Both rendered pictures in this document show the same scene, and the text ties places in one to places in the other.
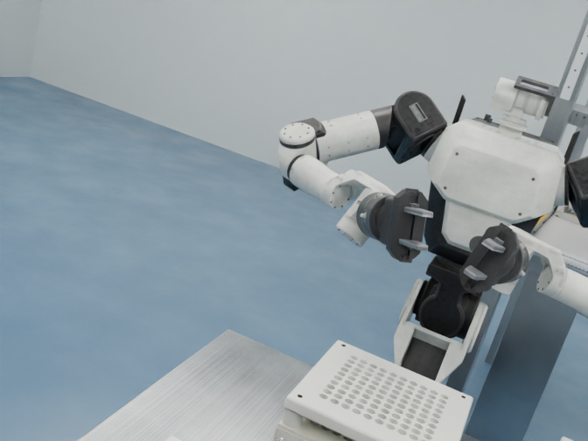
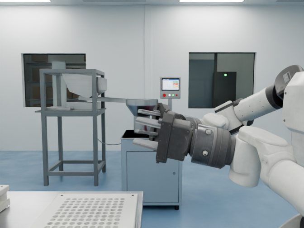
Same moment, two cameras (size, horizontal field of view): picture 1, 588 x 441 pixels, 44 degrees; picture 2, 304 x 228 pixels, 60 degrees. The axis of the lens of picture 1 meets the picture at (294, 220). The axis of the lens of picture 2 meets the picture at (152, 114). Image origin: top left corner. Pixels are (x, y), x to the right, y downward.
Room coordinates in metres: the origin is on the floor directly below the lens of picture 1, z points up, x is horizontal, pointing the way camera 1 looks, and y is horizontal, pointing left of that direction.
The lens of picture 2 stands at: (0.97, -0.89, 1.23)
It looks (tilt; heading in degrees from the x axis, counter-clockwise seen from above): 5 degrees down; 73
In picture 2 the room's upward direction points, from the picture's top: straight up
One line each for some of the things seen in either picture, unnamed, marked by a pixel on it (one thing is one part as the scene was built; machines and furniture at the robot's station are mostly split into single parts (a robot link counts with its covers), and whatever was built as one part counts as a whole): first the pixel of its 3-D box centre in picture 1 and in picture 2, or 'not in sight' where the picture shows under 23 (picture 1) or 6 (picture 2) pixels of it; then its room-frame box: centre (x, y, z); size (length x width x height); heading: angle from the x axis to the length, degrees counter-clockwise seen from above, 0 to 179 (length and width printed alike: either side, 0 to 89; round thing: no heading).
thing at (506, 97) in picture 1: (517, 103); not in sight; (1.61, -0.39, 1.35); 0.10 x 0.07 x 0.09; 73
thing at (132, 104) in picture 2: not in sight; (147, 116); (1.79, 1.91, 0.95); 0.49 x 0.36 x 0.38; 163
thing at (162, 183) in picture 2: not in sight; (151, 167); (1.82, 1.85, 0.38); 0.63 x 0.57 x 0.76; 163
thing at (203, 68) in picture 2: not in sight; (220, 80); (3.92, 3.88, 1.43); 1.38 x 0.01 x 1.16; 163
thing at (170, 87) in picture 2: not in sight; (170, 104); (2.06, 1.92, 1.07); 0.23 x 0.10 x 0.62; 163
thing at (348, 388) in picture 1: (384, 402); (89, 215); (1.01, -0.21, 0.91); 0.25 x 0.24 x 0.02; 73
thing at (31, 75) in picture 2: not in sight; (55, 80); (0.70, 4.87, 1.43); 1.32 x 0.01 x 1.11; 163
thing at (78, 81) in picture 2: not in sight; (93, 127); (1.25, 2.58, 0.75); 1.43 x 1.06 x 1.50; 163
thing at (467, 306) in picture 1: (445, 306); not in sight; (1.64, -0.40, 0.86); 0.14 x 0.13 x 0.12; 73
